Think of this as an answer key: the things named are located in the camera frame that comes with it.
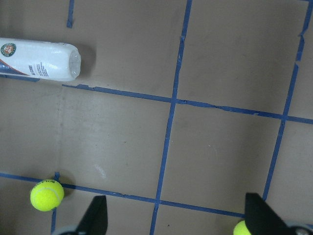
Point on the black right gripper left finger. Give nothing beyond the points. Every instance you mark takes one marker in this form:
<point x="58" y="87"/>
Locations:
<point x="95" y="219"/>

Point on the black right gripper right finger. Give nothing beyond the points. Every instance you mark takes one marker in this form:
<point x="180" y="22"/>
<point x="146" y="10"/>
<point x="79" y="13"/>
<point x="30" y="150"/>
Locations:
<point x="260" y="219"/>

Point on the white tennis ball can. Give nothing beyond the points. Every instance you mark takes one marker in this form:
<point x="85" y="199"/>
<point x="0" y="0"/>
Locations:
<point x="39" y="59"/>

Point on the yellow tennis ball under gripper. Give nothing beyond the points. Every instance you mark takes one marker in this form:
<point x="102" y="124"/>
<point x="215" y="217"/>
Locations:
<point x="241" y="229"/>

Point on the yellow tennis ball near tape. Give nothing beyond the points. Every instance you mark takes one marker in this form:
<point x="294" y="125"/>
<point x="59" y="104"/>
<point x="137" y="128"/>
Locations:
<point x="46" y="195"/>

